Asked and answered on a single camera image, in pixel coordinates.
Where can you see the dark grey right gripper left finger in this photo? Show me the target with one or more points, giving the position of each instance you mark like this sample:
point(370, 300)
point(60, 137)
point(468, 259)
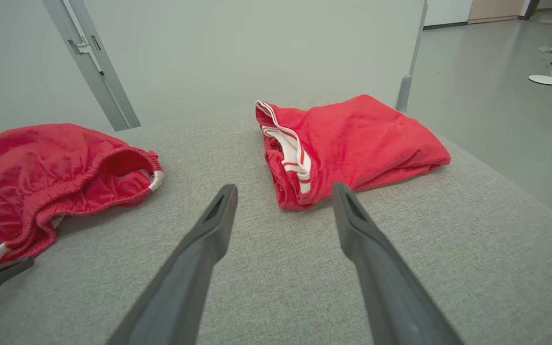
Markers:
point(185, 278)

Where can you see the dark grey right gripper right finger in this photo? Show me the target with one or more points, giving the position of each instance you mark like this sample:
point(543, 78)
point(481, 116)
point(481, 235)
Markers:
point(386, 282)

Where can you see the red elastic waist shorts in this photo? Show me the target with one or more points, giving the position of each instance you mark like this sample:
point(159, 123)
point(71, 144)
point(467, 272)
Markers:
point(41, 182)

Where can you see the red basketball jersey white sleeves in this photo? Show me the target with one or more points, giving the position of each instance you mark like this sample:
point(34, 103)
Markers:
point(376, 143)

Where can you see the white flat disc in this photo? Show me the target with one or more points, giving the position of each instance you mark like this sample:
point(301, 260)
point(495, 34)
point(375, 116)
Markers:
point(544, 80)

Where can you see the grey floor scrap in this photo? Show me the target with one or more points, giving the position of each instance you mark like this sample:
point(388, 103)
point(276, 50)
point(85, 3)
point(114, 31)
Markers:
point(549, 49)

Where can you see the grey partition post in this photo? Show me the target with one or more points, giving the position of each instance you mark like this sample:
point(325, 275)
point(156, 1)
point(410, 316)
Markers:
point(403, 93)
point(102, 96)
point(119, 96)

